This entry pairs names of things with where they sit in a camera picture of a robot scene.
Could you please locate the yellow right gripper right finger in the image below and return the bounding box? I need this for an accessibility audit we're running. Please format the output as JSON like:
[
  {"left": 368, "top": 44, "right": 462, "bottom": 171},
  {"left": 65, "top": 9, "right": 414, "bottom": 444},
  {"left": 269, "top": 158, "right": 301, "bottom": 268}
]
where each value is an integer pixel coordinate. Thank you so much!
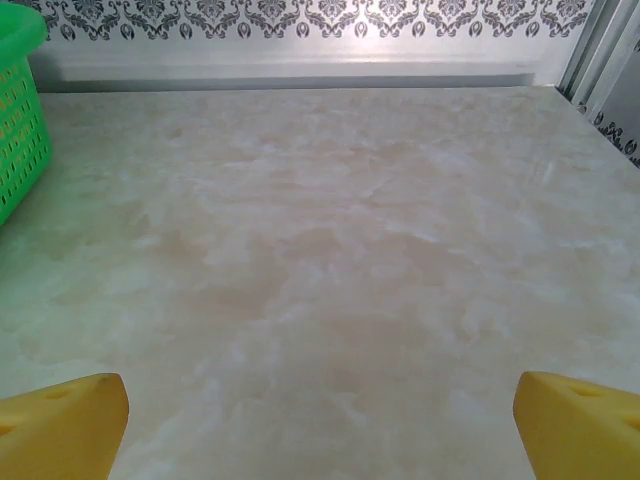
[{"left": 513, "top": 370, "right": 640, "bottom": 480}]

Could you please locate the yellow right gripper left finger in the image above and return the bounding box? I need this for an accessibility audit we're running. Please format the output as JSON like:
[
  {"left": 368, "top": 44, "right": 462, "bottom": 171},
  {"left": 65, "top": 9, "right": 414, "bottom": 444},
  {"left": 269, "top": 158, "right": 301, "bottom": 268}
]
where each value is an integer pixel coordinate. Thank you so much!
[{"left": 0, "top": 372, "right": 130, "bottom": 480}]

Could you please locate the green plastic perforated basket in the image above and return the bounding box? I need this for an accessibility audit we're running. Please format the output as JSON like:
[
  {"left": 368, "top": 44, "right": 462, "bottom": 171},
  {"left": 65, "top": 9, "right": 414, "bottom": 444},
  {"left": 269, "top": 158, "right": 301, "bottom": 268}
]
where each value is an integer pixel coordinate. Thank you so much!
[{"left": 0, "top": 0, "right": 54, "bottom": 227}]

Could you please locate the aluminium frame post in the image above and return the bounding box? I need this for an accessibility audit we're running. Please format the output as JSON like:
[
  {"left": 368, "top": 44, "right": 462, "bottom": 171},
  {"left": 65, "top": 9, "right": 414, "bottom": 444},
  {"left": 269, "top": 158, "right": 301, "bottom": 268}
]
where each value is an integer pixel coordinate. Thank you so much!
[{"left": 555, "top": 0, "right": 640, "bottom": 126}]

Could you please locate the aluminium frame bottom rail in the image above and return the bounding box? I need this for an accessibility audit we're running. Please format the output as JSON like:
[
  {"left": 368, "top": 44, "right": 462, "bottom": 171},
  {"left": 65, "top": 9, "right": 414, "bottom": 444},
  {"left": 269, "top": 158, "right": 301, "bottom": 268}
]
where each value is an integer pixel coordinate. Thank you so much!
[{"left": 37, "top": 73, "right": 537, "bottom": 94}]

